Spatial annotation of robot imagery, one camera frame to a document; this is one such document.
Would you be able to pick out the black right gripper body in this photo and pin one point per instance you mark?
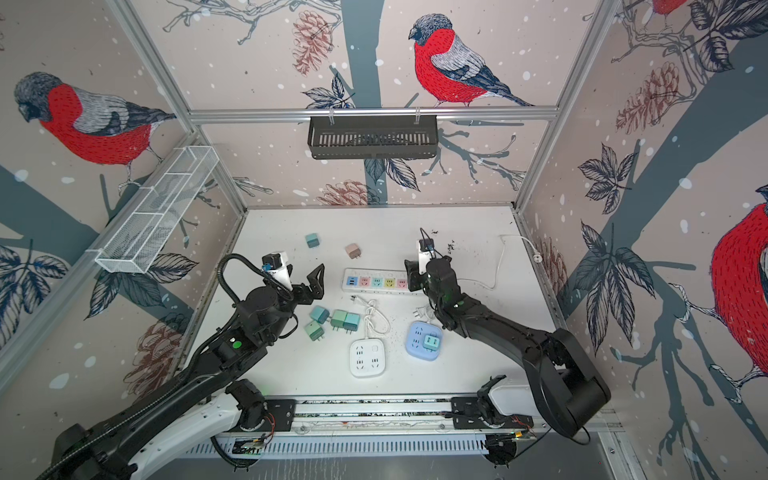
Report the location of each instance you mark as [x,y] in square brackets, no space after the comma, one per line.
[419,281]

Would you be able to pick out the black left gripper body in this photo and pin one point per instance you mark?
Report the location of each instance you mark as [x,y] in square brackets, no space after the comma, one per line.
[300,296]

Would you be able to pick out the white multicolour power strip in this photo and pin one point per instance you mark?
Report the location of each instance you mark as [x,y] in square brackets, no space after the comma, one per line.
[376,281]

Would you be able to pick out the blue square socket cube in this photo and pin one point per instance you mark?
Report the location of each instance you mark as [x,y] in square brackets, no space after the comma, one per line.
[416,332]

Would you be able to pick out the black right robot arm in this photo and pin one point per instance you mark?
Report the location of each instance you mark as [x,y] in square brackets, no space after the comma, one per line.
[566,387]

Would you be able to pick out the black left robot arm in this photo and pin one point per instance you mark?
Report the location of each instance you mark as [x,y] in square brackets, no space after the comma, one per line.
[108,450]

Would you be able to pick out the teal plug adapter left cluster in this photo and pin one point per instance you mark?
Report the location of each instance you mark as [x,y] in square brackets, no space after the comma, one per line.
[319,314]

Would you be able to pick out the teal plug adapter cluster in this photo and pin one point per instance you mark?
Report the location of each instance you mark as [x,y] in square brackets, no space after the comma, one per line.
[351,322]
[319,314]

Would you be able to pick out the green plug adapter low cluster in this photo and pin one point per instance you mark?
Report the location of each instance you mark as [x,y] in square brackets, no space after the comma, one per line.
[314,330]

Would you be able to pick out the green plug adapter middle cluster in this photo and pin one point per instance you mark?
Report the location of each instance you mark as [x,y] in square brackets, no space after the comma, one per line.
[338,319]

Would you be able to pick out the pink plug adapter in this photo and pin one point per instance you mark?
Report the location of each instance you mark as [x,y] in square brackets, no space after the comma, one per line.
[353,251]

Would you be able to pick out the teal plug adapter right cluster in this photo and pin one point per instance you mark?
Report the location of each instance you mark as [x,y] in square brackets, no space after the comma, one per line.
[351,322]

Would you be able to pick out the white square socket cube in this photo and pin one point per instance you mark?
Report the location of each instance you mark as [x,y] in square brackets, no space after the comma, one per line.
[367,358]

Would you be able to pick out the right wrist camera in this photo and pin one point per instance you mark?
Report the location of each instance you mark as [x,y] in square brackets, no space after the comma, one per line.
[426,251]

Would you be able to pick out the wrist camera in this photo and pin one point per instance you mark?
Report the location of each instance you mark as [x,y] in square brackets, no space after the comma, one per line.
[276,266]
[426,251]

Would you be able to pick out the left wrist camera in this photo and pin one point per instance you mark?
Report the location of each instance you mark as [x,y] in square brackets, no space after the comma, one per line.
[276,266]

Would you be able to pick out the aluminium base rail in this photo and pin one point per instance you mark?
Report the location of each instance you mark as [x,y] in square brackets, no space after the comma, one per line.
[338,415]

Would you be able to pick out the black wire basket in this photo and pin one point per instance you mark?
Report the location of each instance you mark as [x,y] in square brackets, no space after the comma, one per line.
[373,137]

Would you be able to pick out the white mesh wall shelf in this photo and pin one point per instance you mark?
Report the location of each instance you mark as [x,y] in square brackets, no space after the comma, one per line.
[140,238]

